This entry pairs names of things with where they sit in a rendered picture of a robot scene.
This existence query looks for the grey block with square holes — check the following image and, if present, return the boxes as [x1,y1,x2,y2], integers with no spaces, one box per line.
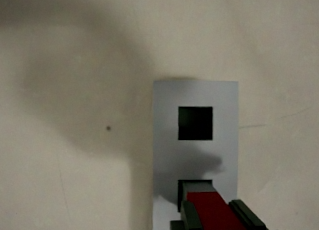
[153,80,238,230]

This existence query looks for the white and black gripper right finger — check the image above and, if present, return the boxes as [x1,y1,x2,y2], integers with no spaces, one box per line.
[228,199,269,230]

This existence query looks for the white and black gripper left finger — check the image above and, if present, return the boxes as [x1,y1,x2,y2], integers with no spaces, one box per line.
[170,200,204,230]

